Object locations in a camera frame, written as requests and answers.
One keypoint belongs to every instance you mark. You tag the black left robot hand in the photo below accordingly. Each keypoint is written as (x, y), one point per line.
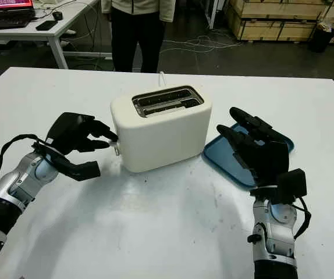
(68, 133)

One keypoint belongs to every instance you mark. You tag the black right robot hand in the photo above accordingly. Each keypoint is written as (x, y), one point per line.
(267, 157)

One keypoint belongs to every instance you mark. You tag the white toaster lever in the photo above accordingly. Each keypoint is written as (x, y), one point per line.
(114, 142)

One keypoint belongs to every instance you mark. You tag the blue plastic tray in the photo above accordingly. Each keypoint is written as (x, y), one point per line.
(222, 157)

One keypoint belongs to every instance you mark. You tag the cream white two-slot toaster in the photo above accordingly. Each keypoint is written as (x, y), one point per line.
(161, 145)

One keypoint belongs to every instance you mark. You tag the white office desk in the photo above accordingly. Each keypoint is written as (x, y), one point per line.
(18, 36)

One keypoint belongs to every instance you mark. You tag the black smartphone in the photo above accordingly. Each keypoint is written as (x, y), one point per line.
(47, 25)

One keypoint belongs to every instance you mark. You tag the person in dark trousers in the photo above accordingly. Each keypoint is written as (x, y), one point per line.
(135, 37)

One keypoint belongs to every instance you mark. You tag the black computer mouse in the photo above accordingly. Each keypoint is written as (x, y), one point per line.
(57, 15)

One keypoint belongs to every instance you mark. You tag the black trash bin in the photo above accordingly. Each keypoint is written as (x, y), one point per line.
(323, 39)

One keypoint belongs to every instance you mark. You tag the black laptop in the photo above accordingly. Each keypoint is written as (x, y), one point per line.
(4, 17)

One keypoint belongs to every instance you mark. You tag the wooden shipping crates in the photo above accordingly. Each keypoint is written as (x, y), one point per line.
(286, 20)

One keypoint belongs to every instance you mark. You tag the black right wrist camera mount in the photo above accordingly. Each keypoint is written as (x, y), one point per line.
(293, 186)

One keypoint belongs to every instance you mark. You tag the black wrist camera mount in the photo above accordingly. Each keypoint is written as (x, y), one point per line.
(293, 186)
(82, 173)

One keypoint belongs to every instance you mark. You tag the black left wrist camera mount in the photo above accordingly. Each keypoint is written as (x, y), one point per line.
(82, 173)

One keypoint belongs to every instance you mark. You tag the white metal table frame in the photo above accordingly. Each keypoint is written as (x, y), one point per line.
(211, 13)

